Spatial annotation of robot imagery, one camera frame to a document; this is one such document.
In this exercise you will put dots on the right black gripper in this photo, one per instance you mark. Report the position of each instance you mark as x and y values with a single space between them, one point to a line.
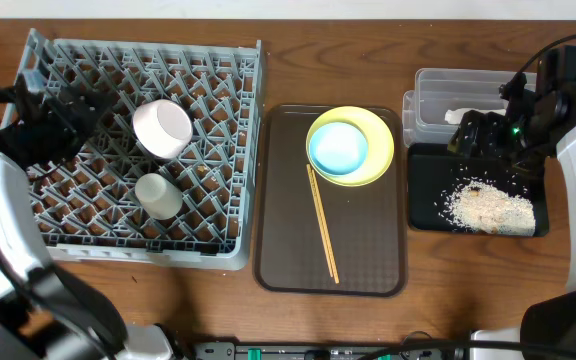
490 125

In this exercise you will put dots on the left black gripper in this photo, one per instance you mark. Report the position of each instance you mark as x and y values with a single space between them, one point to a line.
69 120

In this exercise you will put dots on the white paper napkin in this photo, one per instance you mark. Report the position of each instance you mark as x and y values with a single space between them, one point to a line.
454 117

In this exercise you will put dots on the white rice leftovers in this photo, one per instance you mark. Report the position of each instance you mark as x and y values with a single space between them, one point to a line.
480 201

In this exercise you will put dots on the white small saucer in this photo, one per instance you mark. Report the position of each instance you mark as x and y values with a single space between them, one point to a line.
163 128

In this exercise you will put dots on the white pink cup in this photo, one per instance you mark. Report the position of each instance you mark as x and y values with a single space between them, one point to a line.
160 199

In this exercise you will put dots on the light blue bowl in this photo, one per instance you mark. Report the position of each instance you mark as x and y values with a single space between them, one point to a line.
338 148

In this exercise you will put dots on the wooden chopstick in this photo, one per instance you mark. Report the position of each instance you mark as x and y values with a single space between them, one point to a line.
315 198
327 235

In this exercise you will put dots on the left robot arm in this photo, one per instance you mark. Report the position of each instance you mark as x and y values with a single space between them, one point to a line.
45 311

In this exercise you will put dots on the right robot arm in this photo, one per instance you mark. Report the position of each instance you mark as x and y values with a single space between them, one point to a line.
536 125

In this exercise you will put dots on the black waste tray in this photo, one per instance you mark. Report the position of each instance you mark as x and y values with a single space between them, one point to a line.
434 174

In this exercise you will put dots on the clear plastic waste bin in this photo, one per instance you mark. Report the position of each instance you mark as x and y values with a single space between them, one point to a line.
440 91

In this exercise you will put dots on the grey plastic dishwasher rack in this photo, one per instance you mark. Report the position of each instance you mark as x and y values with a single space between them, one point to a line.
86 208

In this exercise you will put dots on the brown plastic serving tray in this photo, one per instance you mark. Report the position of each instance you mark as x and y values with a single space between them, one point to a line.
367 224

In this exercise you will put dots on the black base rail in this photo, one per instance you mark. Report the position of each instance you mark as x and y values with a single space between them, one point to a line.
231 351

